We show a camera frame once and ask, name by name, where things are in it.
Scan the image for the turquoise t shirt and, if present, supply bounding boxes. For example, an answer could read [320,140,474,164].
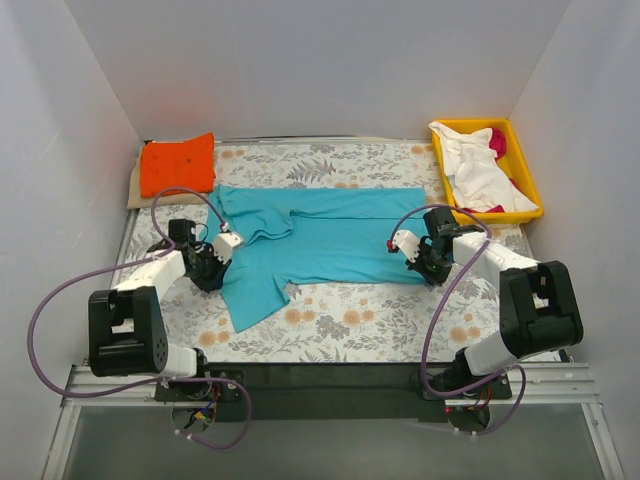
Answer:
[210,185,427,332]

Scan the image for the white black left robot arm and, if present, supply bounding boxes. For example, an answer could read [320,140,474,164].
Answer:
[88,219,243,400]

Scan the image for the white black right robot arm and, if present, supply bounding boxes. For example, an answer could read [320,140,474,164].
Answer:
[387,204,584,398]

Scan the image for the floral patterned table mat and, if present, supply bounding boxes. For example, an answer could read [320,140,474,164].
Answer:
[98,142,561,365]

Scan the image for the white t shirt in bin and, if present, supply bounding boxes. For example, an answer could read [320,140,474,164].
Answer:
[429,121,538,213]

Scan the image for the beige folded t shirt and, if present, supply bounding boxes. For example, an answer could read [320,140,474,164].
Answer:
[127,158,204,210]

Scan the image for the orange folded t shirt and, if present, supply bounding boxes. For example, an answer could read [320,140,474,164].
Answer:
[139,132,216,198]

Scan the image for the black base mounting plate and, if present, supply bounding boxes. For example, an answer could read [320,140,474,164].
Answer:
[154,363,514,424]

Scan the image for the magenta t shirt in bin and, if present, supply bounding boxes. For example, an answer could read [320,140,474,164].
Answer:
[489,128,518,213]

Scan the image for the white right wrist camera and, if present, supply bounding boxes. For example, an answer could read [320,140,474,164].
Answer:
[387,230,421,263]

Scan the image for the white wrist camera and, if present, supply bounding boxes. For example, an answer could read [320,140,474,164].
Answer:
[387,230,421,263]
[212,232,244,264]

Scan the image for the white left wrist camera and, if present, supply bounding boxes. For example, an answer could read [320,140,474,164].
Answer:
[212,232,244,264]

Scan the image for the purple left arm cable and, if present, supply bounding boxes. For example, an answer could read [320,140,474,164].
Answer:
[27,187,253,450]

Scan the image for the aluminium frame rail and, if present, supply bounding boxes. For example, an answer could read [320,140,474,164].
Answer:
[67,362,602,406]

